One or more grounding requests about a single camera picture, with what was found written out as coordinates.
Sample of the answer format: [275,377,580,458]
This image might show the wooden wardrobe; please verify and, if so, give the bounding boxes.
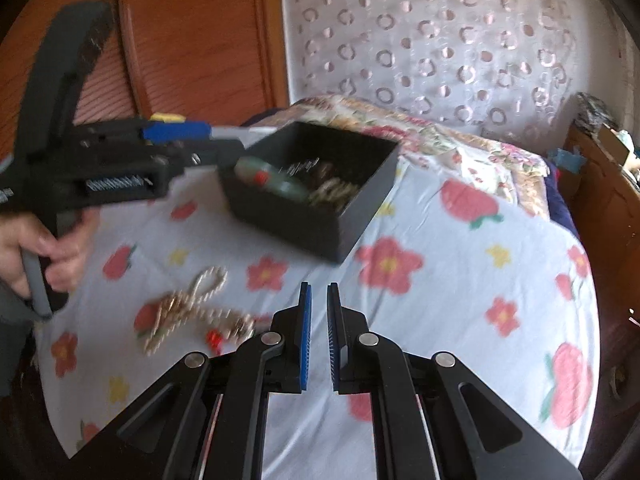
[0,0,292,162]

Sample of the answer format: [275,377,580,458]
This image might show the strawberry flower print sheet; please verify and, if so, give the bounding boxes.
[35,157,602,462]

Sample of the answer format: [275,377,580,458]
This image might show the navy blanket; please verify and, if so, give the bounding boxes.
[541,159,582,237]

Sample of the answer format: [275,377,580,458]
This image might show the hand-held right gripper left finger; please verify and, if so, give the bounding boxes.
[65,282,313,480]

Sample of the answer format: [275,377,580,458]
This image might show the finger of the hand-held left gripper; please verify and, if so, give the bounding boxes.
[141,120,280,144]
[165,139,247,169]

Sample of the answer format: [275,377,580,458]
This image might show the circle pattern sheer curtain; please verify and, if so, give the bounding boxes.
[279,0,582,137]

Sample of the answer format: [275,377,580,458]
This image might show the person's left hand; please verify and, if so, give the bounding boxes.
[0,206,101,302]

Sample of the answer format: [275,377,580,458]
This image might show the gold chain bracelet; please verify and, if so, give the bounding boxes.
[307,178,362,213]

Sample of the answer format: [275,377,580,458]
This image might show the wooden cabinet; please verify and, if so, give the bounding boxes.
[561,124,640,323]

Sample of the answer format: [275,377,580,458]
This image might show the gold bead necklace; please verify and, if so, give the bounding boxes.
[134,266,257,357]

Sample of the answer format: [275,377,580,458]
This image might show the blue bag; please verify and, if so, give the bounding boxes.
[554,146,587,174]

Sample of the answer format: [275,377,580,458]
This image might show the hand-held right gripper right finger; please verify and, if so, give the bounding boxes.
[326,282,583,480]

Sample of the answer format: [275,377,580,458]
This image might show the brown beaded bracelet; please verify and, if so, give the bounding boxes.
[309,160,346,187]

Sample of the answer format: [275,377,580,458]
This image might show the floral blanket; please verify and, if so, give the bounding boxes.
[240,95,557,222]

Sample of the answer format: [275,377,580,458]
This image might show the pile of folded cloth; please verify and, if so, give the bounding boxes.
[574,91,615,132]

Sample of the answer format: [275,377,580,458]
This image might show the cardboard box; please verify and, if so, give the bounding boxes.
[596,124,637,167]

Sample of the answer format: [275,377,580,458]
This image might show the green bangle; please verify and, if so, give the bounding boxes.
[234,156,312,202]

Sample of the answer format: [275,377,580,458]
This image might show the black box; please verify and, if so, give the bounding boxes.
[217,121,402,264]

